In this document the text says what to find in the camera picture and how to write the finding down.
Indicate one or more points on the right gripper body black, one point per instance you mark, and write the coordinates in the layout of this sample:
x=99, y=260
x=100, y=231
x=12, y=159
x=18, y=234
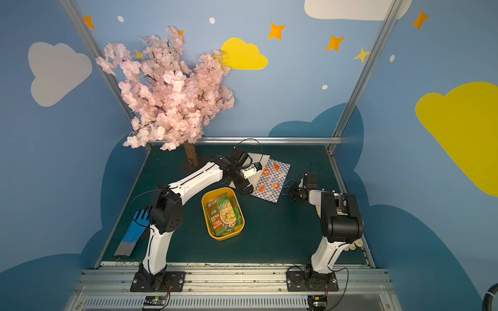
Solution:
x=296, y=192

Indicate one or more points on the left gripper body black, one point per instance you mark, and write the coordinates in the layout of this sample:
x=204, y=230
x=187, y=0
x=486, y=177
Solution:
x=242, y=183

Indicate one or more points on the green soup condiment packet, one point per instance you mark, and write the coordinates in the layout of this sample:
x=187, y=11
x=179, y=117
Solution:
x=224, y=216

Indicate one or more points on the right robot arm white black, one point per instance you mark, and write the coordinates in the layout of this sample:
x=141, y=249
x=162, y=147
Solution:
x=341, y=224

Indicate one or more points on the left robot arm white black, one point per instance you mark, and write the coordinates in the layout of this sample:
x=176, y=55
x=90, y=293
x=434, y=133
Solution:
x=167, y=211

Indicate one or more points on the back horizontal aluminium bar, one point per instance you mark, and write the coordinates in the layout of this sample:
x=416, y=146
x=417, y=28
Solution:
x=270, y=140

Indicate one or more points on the yellow plastic tray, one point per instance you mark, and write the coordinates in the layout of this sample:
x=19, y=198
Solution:
x=209, y=196

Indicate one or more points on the beige fabric glove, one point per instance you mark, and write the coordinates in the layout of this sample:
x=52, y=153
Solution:
x=353, y=246

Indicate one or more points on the pink cherry blossom tree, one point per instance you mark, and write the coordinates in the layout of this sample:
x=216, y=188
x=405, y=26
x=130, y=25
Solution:
x=171, y=102

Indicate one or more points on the right circuit board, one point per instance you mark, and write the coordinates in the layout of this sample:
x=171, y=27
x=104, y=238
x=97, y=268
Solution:
x=317, y=303

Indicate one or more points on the circuit board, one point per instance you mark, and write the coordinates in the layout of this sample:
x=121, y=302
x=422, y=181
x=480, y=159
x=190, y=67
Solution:
x=317, y=303
x=154, y=302

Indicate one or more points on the blue grey work glove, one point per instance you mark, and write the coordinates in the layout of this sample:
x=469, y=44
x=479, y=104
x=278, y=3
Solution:
x=140, y=223

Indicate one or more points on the left circuit board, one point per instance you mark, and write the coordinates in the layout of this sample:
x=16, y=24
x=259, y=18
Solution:
x=154, y=302

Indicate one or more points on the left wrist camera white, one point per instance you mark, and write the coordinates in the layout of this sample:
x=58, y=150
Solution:
x=252, y=169

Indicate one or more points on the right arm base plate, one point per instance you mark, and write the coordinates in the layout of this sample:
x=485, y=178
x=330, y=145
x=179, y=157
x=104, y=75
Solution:
x=299, y=281

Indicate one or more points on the aluminium front rail frame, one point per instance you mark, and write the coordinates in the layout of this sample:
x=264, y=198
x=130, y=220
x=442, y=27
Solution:
x=222, y=286

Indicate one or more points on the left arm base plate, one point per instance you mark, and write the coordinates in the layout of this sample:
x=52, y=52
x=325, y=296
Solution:
x=164, y=281

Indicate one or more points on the right slanted aluminium post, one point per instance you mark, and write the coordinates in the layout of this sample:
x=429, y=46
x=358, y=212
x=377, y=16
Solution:
x=376, y=50

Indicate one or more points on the slanted aluminium post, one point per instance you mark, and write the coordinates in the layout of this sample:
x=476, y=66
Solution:
x=85, y=32
x=376, y=50

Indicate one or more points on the left slanted aluminium post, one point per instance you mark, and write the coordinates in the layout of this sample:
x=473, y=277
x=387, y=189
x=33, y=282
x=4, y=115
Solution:
x=85, y=32

